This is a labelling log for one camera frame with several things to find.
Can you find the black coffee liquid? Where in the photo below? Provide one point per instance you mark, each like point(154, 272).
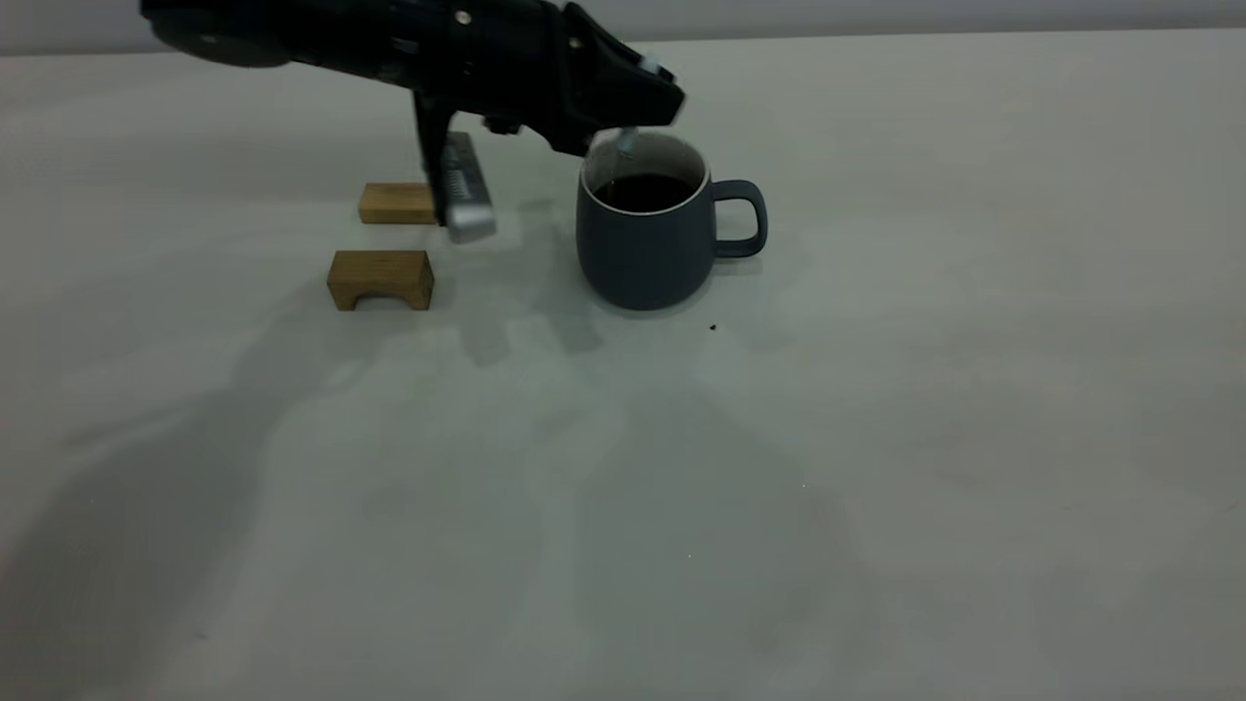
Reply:
point(642, 193)

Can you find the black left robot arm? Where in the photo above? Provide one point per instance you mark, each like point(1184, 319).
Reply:
point(282, 29)

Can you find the dark grey ceramic mug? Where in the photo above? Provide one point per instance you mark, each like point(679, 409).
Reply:
point(642, 258)

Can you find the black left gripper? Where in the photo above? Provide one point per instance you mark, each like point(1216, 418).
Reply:
point(496, 58)

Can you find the arched wooden block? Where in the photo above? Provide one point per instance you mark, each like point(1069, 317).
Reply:
point(380, 268)

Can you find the flat rectangular wooden block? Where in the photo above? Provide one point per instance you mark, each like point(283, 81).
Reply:
point(394, 204)

